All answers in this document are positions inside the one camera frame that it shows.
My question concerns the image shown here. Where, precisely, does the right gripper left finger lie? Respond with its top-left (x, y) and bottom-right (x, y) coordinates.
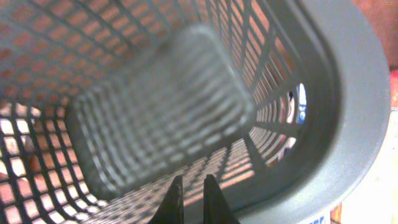
top-left (148, 175), bottom-right (184, 224)

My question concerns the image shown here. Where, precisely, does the grey plastic basket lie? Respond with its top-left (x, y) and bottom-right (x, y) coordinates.
top-left (1, 0), bottom-right (391, 223)

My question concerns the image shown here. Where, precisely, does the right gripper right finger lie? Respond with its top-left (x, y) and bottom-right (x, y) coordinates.
top-left (203, 174), bottom-right (240, 224)

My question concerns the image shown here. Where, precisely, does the blue biscuit box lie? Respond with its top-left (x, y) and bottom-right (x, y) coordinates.
top-left (281, 83), bottom-right (307, 124)

